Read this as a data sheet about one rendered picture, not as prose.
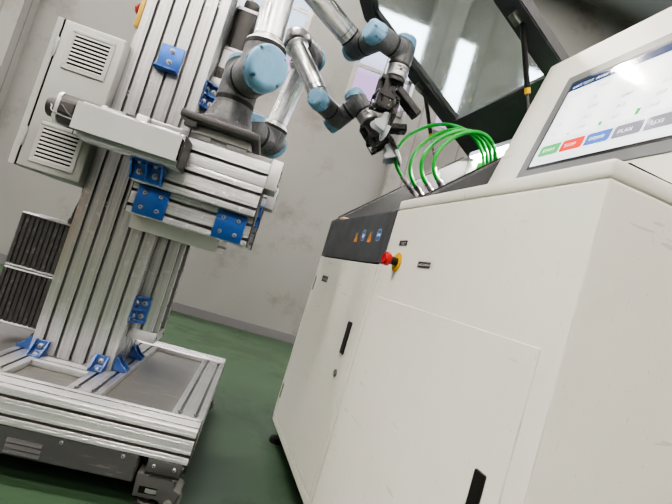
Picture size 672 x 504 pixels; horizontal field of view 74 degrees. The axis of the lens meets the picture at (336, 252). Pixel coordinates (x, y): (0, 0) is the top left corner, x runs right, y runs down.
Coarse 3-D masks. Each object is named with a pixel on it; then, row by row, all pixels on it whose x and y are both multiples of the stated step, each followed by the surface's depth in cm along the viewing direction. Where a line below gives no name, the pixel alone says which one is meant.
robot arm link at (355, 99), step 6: (348, 90) 174; (354, 90) 173; (360, 90) 174; (348, 96) 174; (354, 96) 172; (360, 96) 172; (366, 96) 175; (348, 102) 174; (354, 102) 172; (360, 102) 172; (366, 102) 172; (348, 108) 174; (354, 108) 173; (360, 108) 171; (354, 114) 175
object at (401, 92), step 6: (396, 90) 149; (402, 90) 149; (402, 96) 149; (408, 96) 149; (402, 102) 151; (408, 102) 149; (414, 102) 150; (408, 108) 151; (414, 108) 150; (408, 114) 153; (414, 114) 150
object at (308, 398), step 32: (320, 288) 178; (352, 288) 143; (320, 320) 165; (352, 320) 135; (320, 352) 154; (352, 352) 128; (288, 384) 180; (320, 384) 144; (288, 416) 167; (320, 416) 135; (320, 448) 128
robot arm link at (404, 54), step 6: (402, 36) 148; (408, 36) 148; (414, 36) 149; (402, 42) 146; (408, 42) 148; (414, 42) 149; (402, 48) 147; (408, 48) 148; (414, 48) 149; (396, 54) 147; (402, 54) 147; (408, 54) 148; (390, 60) 149; (396, 60) 148; (402, 60) 147; (408, 60) 148; (408, 66) 149
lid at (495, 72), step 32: (384, 0) 182; (416, 0) 169; (448, 0) 158; (480, 0) 148; (512, 0) 137; (416, 32) 182; (448, 32) 168; (480, 32) 157; (512, 32) 147; (544, 32) 137; (416, 64) 196; (448, 64) 181; (480, 64) 168; (512, 64) 157; (544, 64) 145; (448, 96) 196; (480, 96) 181; (512, 96) 165; (480, 128) 192; (512, 128) 177
